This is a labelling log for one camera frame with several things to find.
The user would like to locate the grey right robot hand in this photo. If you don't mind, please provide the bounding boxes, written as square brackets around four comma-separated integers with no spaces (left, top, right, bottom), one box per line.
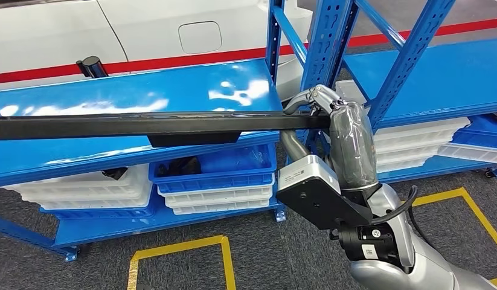
[279,84,381,191]

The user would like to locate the black plastic plate bracket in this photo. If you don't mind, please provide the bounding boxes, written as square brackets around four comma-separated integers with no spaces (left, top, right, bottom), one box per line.
[0,111,333,148]

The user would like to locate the blue metal shelf rack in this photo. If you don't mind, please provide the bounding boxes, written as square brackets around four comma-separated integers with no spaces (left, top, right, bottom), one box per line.
[0,0,355,263]
[304,0,497,185]

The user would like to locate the black plastic part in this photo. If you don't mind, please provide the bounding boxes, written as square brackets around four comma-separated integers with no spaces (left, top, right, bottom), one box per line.
[155,156,203,178]
[101,167,129,181]

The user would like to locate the white plastic crate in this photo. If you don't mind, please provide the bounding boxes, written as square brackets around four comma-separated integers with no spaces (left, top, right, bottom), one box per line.
[335,80,472,139]
[157,173,276,201]
[377,146,441,173]
[38,194,154,211]
[16,182,153,203]
[164,188,274,209]
[376,132,457,155]
[0,164,151,193]
[172,198,271,216]
[437,143,497,165]

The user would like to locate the clear plastic bag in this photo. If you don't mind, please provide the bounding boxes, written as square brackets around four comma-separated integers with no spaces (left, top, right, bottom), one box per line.
[204,146,273,175]

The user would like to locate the red barrier belt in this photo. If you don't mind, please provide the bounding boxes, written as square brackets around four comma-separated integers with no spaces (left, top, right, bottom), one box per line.
[0,18,497,86]

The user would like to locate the white car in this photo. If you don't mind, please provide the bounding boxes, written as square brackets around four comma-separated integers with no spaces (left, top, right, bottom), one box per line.
[0,0,313,101]

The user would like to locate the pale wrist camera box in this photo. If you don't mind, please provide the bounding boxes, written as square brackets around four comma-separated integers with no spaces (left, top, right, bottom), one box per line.
[275,155,375,231]

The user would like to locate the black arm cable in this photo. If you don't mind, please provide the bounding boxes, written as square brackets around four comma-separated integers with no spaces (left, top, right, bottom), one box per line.
[370,184,437,251]

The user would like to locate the black stanchion post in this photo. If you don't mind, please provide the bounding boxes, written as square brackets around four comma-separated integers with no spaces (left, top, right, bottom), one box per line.
[76,56,109,79]

